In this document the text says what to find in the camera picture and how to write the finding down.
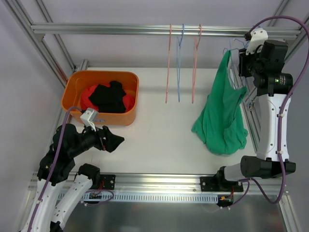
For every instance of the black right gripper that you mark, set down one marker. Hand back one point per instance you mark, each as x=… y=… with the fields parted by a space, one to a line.
x=244 y=65

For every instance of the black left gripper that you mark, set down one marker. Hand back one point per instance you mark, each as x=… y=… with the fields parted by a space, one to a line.
x=105 y=138

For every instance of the black tank top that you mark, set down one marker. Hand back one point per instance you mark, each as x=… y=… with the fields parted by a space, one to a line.
x=109 y=99

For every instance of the red tank top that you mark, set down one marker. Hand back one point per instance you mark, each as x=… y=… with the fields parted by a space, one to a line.
x=85 y=103

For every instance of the pink hanger with black top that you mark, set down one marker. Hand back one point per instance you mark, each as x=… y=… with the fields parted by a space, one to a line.
x=196 y=46

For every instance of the blue wire hanger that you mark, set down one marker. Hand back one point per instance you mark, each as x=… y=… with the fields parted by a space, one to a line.
x=178 y=67

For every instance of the pink wire hanger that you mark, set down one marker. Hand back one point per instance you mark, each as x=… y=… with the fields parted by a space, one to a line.
x=168 y=67

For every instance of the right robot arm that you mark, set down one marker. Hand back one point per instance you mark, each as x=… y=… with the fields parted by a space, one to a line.
x=264 y=64

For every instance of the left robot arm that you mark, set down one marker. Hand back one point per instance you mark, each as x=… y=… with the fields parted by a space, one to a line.
x=49 y=213

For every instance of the blue hanger with green top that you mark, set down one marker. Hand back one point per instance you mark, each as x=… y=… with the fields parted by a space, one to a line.
x=234 y=45

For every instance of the green tank top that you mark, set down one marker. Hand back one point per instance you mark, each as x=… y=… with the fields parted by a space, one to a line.
x=220 y=124

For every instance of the orange plastic bin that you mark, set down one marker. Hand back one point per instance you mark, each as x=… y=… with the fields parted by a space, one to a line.
x=81 y=80

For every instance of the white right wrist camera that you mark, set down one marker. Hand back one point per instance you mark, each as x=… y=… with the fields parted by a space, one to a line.
x=256 y=39

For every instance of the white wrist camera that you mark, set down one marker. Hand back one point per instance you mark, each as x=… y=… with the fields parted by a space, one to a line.
x=256 y=39
x=88 y=117

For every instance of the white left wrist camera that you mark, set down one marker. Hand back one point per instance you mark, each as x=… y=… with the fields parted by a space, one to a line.
x=88 y=117

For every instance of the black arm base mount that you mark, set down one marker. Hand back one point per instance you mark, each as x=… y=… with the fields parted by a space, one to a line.
x=107 y=181

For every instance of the white slotted cable duct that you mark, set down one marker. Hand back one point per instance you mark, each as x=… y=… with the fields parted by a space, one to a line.
x=152 y=197

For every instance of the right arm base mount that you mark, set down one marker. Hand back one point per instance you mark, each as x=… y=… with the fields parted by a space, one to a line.
x=213 y=184

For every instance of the aluminium hanging rail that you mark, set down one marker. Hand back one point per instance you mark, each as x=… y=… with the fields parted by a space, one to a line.
x=136 y=29

